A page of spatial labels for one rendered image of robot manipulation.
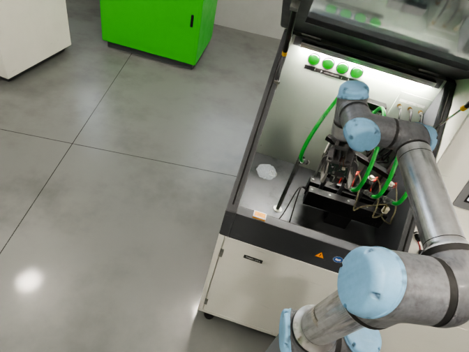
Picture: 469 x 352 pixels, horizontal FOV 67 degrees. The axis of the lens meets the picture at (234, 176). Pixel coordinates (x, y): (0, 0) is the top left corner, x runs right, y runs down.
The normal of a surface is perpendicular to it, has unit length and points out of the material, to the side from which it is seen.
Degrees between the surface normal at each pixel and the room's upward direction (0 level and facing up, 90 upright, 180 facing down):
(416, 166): 46
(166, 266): 0
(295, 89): 90
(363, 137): 89
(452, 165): 76
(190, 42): 90
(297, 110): 90
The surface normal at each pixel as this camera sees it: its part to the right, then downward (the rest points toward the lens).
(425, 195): -0.64, -0.52
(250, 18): -0.08, 0.69
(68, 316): 0.19, -0.70
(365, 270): -0.95, -0.25
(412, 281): 0.17, -0.37
